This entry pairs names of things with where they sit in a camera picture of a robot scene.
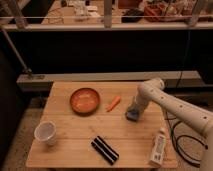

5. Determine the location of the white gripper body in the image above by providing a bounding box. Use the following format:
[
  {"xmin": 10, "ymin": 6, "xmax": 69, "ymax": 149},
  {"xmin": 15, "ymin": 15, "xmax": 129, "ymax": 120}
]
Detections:
[{"xmin": 130, "ymin": 95, "xmax": 149, "ymax": 115}]

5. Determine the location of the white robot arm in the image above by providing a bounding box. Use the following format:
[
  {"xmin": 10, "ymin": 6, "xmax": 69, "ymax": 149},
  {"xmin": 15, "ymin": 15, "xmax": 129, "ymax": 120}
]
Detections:
[{"xmin": 126, "ymin": 78, "xmax": 213, "ymax": 171}]

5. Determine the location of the black cable on floor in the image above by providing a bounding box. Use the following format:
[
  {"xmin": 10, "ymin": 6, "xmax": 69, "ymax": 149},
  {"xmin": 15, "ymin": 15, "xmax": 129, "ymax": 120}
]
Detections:
[{"xmin": 165, "ymin": 113, "xmax": 209, "ymax": 168}]

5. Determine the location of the grey shelf ledge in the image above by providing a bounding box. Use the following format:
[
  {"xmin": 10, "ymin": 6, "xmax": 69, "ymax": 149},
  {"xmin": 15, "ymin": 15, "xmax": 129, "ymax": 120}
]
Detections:
[{"xmin": 17, "ymin": 71, "xmax": 203, "ymax": 92}]

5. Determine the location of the black striped rectangular object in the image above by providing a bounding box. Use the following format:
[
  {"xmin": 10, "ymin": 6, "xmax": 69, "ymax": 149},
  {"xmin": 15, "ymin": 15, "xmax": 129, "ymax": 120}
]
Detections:
[{"xmin": 91, "ymin": 136, "xmax": 119, "ymax": 165}]

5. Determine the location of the white tube bottle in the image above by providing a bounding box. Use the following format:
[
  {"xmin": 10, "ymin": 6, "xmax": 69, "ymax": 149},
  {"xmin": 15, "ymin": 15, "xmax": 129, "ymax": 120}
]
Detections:
[{"xmin": 149, "ymin": 127, "xmax": 166, "ymax": 167}]

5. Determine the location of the white plastic cup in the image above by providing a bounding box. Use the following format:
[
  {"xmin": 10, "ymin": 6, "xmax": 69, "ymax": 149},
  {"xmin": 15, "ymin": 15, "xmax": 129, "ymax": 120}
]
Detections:
[{"xmin": 34, "ymin": 121, "xmax": 56, "ymax": 146}]

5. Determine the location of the orange plate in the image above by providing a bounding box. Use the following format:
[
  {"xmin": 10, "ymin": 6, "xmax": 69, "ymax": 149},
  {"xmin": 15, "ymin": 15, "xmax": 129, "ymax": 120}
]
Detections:
[{"xmin": 70, "ymin": 88, "xmax": 100, "ymax": 116}]

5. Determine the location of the metal pole stand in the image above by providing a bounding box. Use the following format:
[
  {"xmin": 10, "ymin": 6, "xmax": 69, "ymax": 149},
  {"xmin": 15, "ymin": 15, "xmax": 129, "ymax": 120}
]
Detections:
[{"xmin": 0, "ymin": 25, "xmax": 45, "ymax": 81}]

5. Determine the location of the orange carrot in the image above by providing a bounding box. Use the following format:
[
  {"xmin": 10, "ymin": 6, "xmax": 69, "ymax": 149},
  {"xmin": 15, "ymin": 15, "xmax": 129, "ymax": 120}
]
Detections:
[{"xmin": 106, "ymin": 96, "xmax": 121, "ymax": 112}]

